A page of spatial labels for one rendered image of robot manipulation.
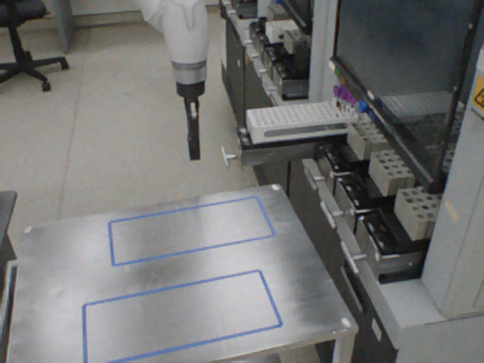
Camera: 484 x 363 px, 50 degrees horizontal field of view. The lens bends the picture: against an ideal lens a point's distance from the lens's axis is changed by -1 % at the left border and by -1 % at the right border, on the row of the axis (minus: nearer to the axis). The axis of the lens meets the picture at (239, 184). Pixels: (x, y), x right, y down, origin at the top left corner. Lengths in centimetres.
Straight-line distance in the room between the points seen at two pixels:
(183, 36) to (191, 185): 148
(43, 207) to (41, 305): 167
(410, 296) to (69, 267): 70
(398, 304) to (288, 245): 26
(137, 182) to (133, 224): 156
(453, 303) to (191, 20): 83
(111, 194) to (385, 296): 180
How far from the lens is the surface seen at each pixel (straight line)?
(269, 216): 117
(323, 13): 163
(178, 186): 267
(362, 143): 135
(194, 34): 127
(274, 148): 143
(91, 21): 501
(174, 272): 105
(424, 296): 117
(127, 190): 269
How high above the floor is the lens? 157
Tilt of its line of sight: 36 degrees down
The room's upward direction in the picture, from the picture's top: 1 degrees counter-clockwise
